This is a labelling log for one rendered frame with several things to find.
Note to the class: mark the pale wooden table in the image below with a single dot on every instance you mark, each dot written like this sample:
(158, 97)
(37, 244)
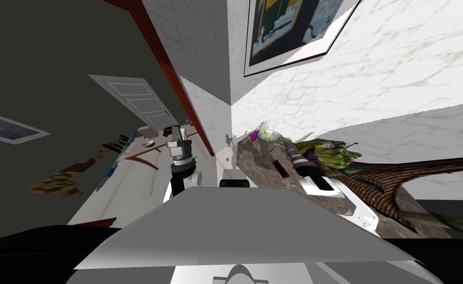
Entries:
(137, 181)

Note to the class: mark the brown striped rug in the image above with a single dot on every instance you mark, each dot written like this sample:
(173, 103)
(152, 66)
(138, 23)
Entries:
(70, 177)

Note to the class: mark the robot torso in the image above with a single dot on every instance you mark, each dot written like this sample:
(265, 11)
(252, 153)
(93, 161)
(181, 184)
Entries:
(231, 232)

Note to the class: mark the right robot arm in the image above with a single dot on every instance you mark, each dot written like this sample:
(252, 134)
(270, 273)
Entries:
(314, 177)

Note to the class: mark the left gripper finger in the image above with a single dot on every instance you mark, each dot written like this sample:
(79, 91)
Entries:
(184, 134)

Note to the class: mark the red and black flat box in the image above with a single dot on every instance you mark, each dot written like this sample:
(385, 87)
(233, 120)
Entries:
(282, 169)

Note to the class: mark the white panel door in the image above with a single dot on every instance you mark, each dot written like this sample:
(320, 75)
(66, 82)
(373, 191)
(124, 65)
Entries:
(141, 100)

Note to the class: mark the brown woven basket stand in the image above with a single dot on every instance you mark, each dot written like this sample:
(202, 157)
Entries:
(389, 177)

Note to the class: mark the brown stone table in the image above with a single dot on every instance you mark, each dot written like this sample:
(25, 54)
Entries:
(255, 165)

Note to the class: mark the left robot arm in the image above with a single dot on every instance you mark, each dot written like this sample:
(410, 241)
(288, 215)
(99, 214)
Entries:
(182, 173)

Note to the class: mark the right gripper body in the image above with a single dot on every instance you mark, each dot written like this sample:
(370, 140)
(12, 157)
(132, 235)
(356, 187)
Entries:
(289, 146)

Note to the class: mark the pink bottle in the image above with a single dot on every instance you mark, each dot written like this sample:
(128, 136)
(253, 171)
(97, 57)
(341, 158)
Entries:
(254, 135)

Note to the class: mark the small framed wall picture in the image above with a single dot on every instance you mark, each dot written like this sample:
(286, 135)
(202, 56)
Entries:
(7, 128)

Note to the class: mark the green and yellow plant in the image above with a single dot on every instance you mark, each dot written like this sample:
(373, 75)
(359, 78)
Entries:
(328, 154)

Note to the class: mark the patterned bowl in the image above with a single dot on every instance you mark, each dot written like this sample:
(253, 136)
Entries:
(271, 136)

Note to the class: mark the large framed wall picture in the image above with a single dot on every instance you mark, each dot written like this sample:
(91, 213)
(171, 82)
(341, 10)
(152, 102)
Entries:
(290, 31)

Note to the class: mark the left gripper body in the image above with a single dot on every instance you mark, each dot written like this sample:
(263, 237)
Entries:
(172, 132)

